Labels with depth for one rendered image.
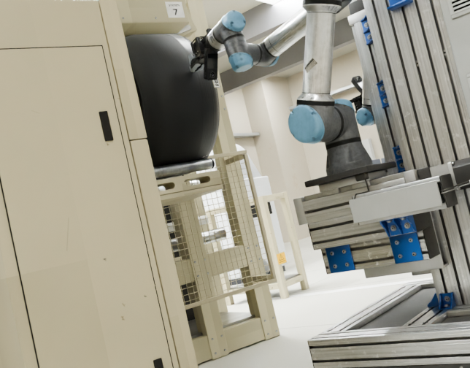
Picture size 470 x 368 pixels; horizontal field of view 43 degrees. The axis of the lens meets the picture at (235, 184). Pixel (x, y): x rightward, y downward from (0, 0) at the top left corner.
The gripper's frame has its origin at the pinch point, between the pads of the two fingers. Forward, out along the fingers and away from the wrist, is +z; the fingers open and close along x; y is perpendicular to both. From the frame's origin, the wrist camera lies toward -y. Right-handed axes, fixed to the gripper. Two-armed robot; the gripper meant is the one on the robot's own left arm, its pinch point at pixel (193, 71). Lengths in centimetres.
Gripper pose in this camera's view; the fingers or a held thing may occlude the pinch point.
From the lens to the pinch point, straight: 232.2
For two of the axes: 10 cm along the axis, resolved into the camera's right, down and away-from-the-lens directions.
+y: -2.9, -9.4, 1.6
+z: -4.8, 2.9, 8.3
